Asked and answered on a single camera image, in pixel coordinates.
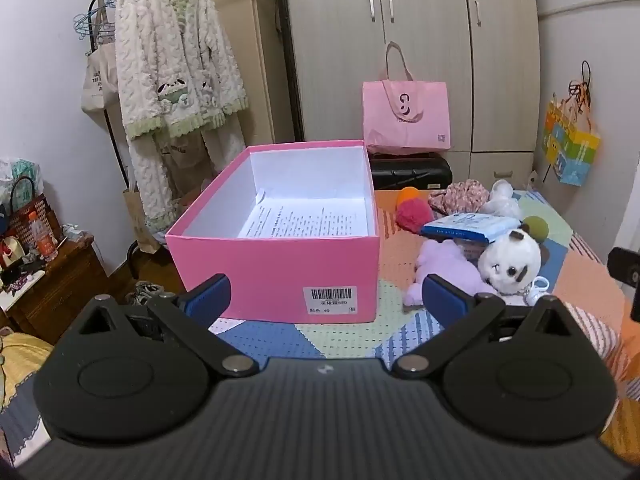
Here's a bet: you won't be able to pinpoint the beige canvas tote bag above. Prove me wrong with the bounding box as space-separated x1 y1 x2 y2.
81 0 121 113

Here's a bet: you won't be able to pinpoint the blue wipes packet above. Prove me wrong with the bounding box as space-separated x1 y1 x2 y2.
420 212 523 246

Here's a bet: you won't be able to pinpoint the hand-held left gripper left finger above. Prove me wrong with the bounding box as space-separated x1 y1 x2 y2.
75 274 258 378

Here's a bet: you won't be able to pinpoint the wooden nightstand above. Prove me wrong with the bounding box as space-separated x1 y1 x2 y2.
0 237 108 346

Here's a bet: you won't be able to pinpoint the pink tote bag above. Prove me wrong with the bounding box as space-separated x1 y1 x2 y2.
362 41 452 156

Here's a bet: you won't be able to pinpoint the woven handbag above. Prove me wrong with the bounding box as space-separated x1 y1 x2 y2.
7 176 63 246

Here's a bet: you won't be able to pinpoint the pink fuzzy ball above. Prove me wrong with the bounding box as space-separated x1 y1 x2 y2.
396 197 436 234

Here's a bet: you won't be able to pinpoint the black suitcase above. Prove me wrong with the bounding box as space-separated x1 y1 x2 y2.
367 151 453 192

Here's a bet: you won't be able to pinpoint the green white plastic package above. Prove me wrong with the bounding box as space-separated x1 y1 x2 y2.
0 157 43 196

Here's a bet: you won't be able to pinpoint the grey lace-trimmed blanket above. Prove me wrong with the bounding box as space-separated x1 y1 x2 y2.
0 375 51 466

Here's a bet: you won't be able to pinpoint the cream knitted cardigan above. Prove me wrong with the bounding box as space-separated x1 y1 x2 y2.
115 0 249 141

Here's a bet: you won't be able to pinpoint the yellow cloth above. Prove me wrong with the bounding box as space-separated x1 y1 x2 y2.
0 330 53 406

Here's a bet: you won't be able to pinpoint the black clothes rack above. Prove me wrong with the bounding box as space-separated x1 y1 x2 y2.
87 0 171 281

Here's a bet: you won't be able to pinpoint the white fleece pajama pants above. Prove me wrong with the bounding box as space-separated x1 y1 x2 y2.
127 115 246 233

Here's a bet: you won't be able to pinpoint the pair of sneakers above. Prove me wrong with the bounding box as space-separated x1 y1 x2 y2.
125 280 166 307

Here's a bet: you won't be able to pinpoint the beige room door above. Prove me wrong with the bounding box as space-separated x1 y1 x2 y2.
192 0 296 148

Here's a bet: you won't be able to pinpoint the brown paper bag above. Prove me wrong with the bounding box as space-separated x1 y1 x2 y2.
123 187 161 253

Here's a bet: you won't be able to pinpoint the patchwork blanket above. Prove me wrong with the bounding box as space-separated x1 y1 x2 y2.
207 187 640 401

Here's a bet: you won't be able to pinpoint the printed paper sheet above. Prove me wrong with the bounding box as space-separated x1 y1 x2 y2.
236 187 373 240

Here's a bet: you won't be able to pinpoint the colourful paper gift bag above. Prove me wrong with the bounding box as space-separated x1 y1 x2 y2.
542 92 601 187

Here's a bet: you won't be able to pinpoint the blue wire clothes hangers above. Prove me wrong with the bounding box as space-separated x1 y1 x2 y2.
73 0 118 43

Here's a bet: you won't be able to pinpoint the orange drink bottle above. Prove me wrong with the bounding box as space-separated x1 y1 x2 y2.
27 211 60 261

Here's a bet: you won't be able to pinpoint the pink floral cloth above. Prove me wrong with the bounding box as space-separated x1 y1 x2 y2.
428 180 492 216

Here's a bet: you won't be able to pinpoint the white mesh bath pouf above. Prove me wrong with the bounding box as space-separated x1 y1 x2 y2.
480 179 523 221

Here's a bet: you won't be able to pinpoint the purple plush toy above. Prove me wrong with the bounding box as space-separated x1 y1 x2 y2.
402 239 501 307

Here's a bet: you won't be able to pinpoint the beige wardrobe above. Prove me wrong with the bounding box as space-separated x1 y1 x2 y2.
277 0 541 191

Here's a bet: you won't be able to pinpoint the pink cardboard box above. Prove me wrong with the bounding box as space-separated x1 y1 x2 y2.
165 140 381 322

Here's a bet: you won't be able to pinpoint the white panda plush toy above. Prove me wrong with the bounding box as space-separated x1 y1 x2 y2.
477 227 551 307

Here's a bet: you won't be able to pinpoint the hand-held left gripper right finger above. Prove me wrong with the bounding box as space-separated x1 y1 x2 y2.
390 274 576 378

